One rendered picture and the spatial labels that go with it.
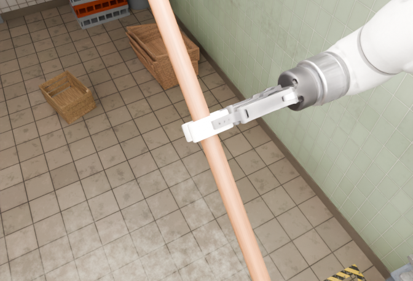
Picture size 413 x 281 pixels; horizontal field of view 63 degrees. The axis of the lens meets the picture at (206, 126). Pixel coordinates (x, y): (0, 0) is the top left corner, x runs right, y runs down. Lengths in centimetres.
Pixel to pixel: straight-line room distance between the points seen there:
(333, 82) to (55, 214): 250
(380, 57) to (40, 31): 421
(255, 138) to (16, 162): 204
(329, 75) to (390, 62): 9
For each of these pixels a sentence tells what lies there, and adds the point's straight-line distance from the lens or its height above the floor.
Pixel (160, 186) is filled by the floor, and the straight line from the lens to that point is 276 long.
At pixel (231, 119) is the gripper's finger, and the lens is 53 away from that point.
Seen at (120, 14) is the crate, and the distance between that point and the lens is 443.
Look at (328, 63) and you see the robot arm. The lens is 63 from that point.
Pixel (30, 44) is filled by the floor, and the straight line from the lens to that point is 439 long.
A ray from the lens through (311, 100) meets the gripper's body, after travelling 61.
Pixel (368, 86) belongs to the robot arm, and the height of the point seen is 198.
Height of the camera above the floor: 240
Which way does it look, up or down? 51 degrees down
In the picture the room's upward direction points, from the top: straight up
